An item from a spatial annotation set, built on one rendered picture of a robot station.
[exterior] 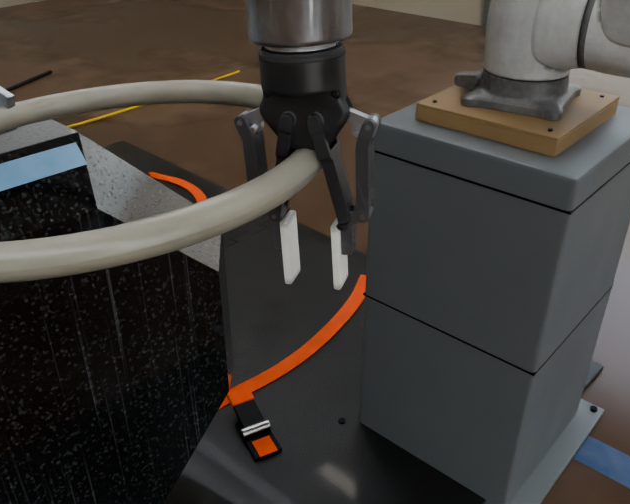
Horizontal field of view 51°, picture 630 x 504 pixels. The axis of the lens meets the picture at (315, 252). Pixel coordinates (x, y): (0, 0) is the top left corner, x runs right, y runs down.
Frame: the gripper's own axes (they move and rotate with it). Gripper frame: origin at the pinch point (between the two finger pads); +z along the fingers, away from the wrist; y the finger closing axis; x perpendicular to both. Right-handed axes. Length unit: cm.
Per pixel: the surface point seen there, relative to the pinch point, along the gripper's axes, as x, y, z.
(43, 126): -27, 52, -3
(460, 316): -56, -10, 43
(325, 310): -109, 36, 81
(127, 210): -25.8, 39.7, 10.2
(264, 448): -51, 34, 82
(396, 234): -62, 4, 29
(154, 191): -35, 40, 11
